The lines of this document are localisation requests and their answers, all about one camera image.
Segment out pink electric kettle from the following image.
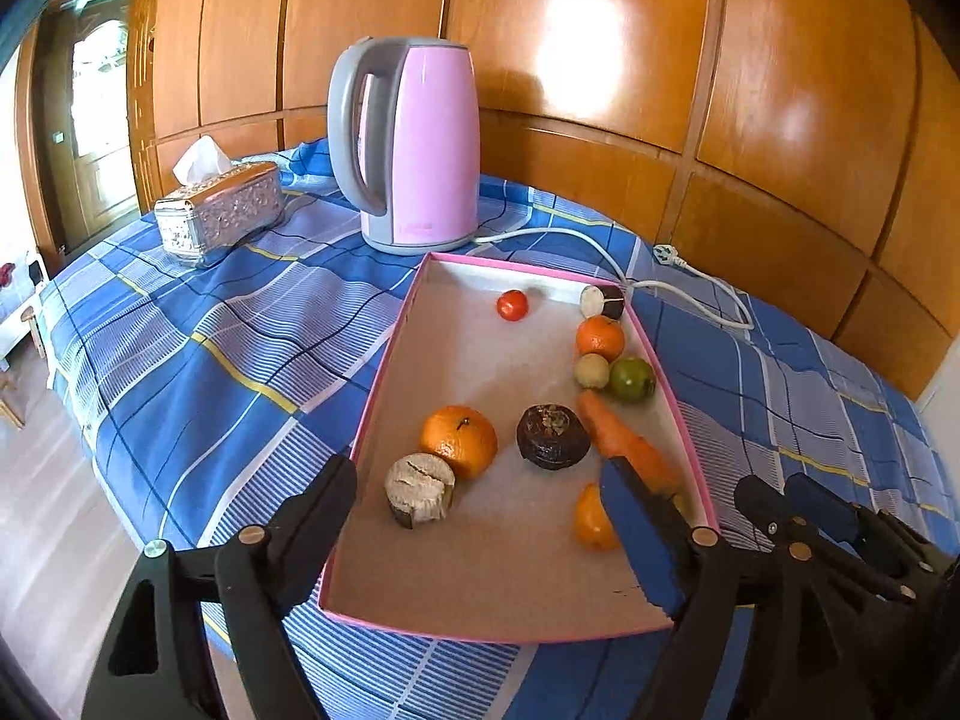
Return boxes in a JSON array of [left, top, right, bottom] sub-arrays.
[[327, 36, 482, 254]]

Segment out cracked beige yam piece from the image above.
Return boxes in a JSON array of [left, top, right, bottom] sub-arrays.
[[385, 452, 456, 530]]

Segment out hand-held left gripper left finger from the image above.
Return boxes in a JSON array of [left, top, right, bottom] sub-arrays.
[[81, 454, 359, 720]]

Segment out wooden panelled wardrobe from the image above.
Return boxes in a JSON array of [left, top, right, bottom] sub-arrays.
[[124, 0, 960, 398]]

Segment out dark brown mangosteen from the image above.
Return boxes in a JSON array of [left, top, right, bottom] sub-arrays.
[[516, 403, 595, 472]]

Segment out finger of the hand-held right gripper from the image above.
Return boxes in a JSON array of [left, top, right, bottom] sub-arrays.
[[784, 474, 950, 601], [733, 474, 803, 548]]

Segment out grey kettle base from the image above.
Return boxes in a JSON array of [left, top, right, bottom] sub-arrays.
[[362, 219, 477, 255]]

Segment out silver embossed tissue box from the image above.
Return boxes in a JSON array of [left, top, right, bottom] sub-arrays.
[[154, 136, 286, 269]]

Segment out green lime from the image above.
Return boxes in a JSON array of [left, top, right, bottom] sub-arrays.
[[608, 357, 657, 402]]

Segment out orange carrot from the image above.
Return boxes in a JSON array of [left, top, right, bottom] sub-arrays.
[[576, 388, 695, 522]]

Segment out pink shallow box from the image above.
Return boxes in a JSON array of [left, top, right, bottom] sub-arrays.
[[319, 251, 721, 646]]

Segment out white furniture piece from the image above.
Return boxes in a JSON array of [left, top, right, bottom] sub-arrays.
[[0, 251, 53, 428]]

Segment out blue plaid bedsheet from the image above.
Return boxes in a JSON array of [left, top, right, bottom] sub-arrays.
[[37, 139, 960, 720]]

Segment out small orange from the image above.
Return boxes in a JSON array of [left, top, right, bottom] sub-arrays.
[[575, 315, 626, 362]]

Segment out white power cable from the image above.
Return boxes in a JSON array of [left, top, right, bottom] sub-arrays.
[[469, 227, 755, 331]]

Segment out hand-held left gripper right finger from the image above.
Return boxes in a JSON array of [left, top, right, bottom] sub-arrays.
[[598, 457, 875, 720]]

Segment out wooden door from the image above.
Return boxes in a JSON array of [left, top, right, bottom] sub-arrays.
[[15, 0, 155, 256]]

